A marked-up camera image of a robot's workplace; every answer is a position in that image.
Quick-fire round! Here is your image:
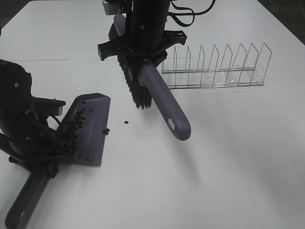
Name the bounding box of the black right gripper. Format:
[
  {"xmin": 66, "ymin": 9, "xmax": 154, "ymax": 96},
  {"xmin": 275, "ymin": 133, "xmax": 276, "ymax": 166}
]
[{"xmin": 98, "ymin": 30, "xmax": 187, "ymax": 61}]

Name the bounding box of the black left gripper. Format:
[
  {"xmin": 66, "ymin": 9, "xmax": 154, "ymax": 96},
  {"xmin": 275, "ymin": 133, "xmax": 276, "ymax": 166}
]
[{"xmin": 0, "ymin": 124, "xmax": 79, "ymax": 178}]

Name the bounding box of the pile of coffee beans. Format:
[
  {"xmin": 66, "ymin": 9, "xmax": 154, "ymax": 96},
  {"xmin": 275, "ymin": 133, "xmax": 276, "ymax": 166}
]
[{"xmin": 61, "ymin": 98, "xmax": 94, "ymax": 147}]

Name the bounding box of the purple plastic dustpan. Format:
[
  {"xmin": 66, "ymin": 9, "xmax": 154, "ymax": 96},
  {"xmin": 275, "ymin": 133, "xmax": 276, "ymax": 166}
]
[{"xmin": 0, "ymin": 93, "xmax": 111, "ymax": 229}]

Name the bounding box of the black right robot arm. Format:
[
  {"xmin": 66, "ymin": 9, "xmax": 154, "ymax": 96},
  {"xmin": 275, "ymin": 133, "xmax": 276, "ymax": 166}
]
[{"xmin": 98, "ymin": 0, "xmax": 187, "ymax": 61}]

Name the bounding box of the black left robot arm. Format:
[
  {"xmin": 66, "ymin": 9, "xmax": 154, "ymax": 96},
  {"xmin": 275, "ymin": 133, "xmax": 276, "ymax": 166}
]
[{"xmin": 0, "ymin": 60, "xmax": 76, "ymax": 178}]

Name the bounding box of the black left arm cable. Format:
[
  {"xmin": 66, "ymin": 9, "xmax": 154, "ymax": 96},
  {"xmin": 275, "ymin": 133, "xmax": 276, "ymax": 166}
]
[{"xmin": 47, "ymin": 114, "xmax": 62, "ymax": 127}]

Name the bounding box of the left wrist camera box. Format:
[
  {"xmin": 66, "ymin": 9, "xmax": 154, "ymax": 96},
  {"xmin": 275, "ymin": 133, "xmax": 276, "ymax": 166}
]
[{"xmin": 33, "ymin": 97, "xmax": 66, "ymax": 116}]

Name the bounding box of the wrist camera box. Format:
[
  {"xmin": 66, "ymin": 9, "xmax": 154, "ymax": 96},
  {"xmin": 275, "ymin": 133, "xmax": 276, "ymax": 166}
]
[
  {"xmin": 102, "ymin": 0, "xmax": 129, "ymax": 15},
  {"xmin": 33, "ymin": 97, "xmax": 66, "ymax": 116}
]

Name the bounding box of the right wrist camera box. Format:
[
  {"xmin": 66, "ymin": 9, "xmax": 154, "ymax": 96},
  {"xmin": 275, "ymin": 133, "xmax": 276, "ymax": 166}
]
[{"xmin": 102, "ymin": 0, "xmax": 129, "ymax": 15}]

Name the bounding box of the metal wire rack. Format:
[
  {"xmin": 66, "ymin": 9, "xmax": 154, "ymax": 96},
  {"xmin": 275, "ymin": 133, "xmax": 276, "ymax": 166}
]
[{"xmin": 158, "ymin": 43, "xmax": 272, "ymax": 89}]

